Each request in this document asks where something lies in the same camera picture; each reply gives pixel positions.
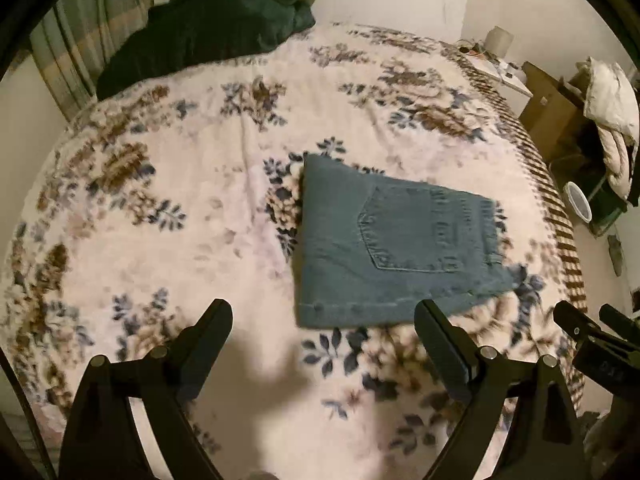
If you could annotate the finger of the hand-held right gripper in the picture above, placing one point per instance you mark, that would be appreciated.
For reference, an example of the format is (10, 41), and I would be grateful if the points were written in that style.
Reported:
(575, 325)
(620, 327)

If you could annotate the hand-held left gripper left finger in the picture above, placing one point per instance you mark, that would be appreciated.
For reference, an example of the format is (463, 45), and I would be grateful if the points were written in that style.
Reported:
(200, 355)

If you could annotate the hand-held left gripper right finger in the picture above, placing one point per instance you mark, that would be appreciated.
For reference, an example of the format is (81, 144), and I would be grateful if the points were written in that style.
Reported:
(445, 350)

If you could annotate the blue denim pants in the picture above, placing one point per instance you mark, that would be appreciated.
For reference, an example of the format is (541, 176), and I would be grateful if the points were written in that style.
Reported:
(380, 240)

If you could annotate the person's right forearm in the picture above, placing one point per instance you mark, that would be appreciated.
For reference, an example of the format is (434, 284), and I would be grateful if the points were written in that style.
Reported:
(615, 450)

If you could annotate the dark shoe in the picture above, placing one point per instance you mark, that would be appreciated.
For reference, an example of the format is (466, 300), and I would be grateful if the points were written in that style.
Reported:
(615, 257)

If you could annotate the dark green stool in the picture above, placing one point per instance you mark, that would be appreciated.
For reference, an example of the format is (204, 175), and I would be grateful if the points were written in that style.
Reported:
(607, 210)

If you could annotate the grey trash bin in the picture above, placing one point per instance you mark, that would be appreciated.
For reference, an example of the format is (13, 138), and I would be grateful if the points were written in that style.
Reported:
(580, 205)

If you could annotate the floral blanket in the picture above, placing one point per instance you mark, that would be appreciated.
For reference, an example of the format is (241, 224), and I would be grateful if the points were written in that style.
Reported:
(175, 210)

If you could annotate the pink puffer jacket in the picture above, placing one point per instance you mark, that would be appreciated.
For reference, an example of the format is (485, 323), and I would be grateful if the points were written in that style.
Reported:
(617, 160)

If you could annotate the brown cardboard box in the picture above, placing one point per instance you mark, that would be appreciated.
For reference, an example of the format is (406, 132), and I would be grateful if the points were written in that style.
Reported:
(550, 105)

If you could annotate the white puffer jacket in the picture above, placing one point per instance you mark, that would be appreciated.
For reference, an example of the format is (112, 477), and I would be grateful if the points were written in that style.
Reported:
(610, 95)

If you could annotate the white nightstand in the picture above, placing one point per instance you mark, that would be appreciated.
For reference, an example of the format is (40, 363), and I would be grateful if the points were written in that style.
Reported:
(515, 95)

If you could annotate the beige cylinder lamp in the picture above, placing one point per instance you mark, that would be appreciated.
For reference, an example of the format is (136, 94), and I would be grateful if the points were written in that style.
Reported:
(498, 41)

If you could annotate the dark green pillows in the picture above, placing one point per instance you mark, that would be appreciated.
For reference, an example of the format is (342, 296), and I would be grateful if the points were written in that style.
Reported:
(190, 40)

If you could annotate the green striped curtain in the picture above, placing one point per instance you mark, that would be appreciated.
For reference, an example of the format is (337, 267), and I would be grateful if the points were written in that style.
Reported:
(85, 35)

